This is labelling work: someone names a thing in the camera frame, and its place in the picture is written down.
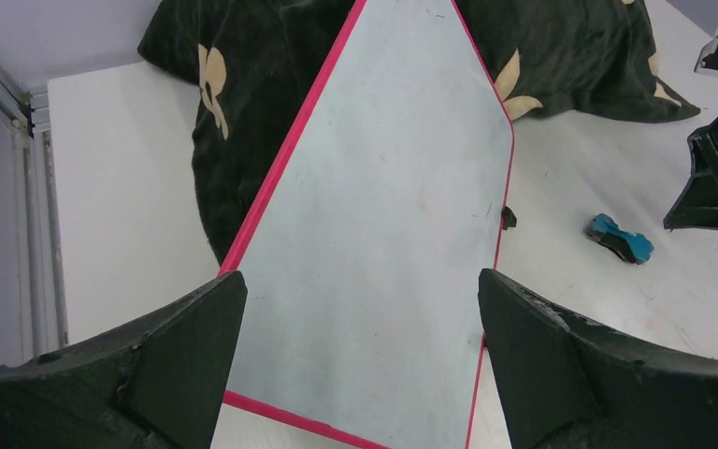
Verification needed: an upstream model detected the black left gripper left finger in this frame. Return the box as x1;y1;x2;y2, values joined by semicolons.
0;271;248;448

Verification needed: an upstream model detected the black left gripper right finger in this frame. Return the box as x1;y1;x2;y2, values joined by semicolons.
478;268;718;448

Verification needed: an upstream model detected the blue black eraser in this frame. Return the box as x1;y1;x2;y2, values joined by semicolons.
583;213;654;265

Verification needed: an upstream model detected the pink framed whiteboard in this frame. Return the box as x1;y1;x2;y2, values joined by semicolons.
223;1;514;448

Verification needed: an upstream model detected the black floral pillow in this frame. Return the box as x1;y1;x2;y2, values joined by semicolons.
137;0;699;262

